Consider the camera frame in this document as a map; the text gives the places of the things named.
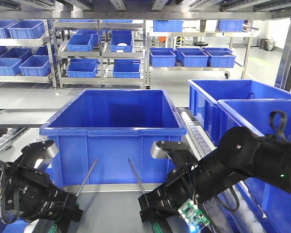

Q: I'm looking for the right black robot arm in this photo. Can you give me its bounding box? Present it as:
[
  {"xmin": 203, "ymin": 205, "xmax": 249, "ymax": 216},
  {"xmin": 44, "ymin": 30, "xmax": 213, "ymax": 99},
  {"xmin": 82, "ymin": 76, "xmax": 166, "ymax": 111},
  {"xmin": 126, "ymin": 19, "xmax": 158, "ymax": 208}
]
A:
[{"xmin": 138, "ymin": 111, "xmax": 291, "ymax": 222}]

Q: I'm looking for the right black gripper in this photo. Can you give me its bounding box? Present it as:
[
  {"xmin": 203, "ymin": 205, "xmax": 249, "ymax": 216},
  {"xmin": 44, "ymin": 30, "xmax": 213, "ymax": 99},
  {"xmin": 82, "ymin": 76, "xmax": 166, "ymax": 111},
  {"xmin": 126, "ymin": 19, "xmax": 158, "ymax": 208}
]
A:
[{"xmin": 138, "ymin": 155, "xmax": 209, "ymax": 222}]

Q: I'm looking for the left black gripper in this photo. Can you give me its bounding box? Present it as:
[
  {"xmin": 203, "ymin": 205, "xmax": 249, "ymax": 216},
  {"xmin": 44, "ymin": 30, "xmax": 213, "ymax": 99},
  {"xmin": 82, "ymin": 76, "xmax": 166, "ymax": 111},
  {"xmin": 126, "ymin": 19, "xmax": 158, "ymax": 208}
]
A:
[{"xmin": 0, "ymin": 162, "xmax": 83, "ymax": 224}]

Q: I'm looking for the blue bin right rear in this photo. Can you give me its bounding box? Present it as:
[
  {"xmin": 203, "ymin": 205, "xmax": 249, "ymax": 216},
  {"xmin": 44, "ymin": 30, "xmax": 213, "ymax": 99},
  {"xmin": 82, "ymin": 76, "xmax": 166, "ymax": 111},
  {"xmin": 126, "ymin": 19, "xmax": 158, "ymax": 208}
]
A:
[{"xmin": 188, "ymin": 79, "xmax": 291, "ymax": 146}]

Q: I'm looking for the blue target bin on shelf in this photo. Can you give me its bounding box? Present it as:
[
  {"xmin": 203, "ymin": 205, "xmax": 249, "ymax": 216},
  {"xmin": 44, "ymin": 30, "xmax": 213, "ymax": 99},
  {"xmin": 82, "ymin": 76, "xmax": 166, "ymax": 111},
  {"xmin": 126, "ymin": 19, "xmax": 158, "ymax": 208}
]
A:
[{"xmin": 40, "ymin": 89, "xmax": 186, "ymax": 187}]

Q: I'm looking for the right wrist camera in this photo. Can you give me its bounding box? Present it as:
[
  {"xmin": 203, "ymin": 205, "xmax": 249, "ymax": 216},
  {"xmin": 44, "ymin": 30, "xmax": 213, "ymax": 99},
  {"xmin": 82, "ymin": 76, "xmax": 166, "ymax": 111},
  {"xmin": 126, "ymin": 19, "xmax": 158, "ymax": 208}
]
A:
[{"xmin": 150, "ymin": 141, "xmax": 190, "ymax": 159}]

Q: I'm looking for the blue bin right front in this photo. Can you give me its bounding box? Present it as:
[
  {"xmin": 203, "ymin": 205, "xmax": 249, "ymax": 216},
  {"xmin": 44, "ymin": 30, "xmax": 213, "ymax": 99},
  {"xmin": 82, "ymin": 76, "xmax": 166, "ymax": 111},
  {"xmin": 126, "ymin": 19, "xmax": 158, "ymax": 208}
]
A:
[{"xmin": 218, "ymin": 99, "xmax": 291, "ymax": 233}]

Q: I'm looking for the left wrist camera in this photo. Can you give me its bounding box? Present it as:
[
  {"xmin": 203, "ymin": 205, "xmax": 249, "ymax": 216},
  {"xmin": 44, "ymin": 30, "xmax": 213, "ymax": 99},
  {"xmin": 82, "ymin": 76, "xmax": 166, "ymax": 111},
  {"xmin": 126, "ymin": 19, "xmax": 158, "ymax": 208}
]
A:
[{"xmin": 20, "ymin": 140, "xmax": 59, "ymax": 168}]

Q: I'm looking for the green-handled screwdriver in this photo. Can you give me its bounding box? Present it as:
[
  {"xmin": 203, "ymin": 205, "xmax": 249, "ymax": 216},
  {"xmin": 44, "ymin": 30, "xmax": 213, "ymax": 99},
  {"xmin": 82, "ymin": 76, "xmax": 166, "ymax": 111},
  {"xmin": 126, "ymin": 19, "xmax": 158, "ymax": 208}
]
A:
[
  {"xmin": 48, "ymin": 159, "xmax": 97, "ymax": 233},
  {"xmin": 128, "ymin": 158, "xmax": 172, "ymax": 233}
]

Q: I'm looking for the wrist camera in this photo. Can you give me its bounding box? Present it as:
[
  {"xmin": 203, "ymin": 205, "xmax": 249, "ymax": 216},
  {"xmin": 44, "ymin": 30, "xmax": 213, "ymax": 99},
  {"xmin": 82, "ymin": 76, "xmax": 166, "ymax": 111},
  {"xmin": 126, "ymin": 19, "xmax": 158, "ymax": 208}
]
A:
[
  {"xmin": 150, "ymin": 141, "xmax": 190, "ymax": 159},
  {"xmin": 20, "ymin": 140, "xmax": 59, "ymax": 168}
]

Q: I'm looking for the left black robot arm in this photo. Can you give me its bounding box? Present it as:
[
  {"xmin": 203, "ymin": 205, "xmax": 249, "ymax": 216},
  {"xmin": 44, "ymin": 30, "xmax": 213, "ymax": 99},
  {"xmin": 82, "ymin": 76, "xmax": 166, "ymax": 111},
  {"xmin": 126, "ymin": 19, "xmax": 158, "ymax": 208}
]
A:
[{"xmin": 0, "ymin": 154, "xmax": 83, "ymax": 228}]

